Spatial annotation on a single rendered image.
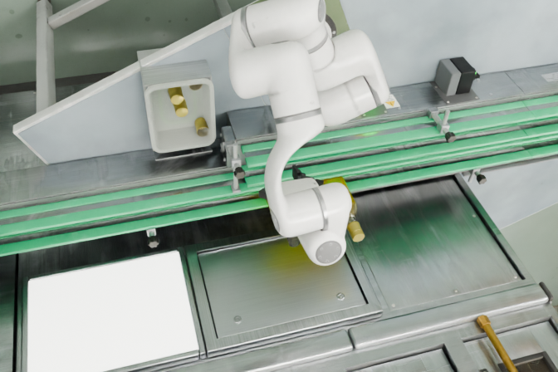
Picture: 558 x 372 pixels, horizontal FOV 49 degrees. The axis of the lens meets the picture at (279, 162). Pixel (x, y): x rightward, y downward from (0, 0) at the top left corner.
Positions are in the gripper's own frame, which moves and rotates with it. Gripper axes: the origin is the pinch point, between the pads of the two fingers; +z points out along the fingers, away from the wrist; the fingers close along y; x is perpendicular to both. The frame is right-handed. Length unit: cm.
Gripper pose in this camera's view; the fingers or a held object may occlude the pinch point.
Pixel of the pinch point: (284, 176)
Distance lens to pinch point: 133.5
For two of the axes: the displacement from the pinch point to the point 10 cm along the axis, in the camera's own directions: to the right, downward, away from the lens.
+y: 9.6, -1.6, 2.3
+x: -0.3, -8.7, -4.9
